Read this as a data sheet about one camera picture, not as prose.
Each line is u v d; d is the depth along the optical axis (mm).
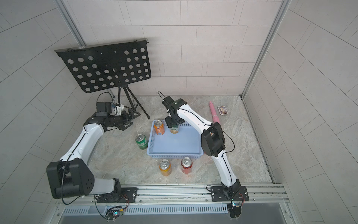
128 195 706
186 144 887
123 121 708
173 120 756
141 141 804
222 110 1051
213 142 534
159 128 867
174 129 862
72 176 402
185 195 723
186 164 722
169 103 709
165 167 708
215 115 1009
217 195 707
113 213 679
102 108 631
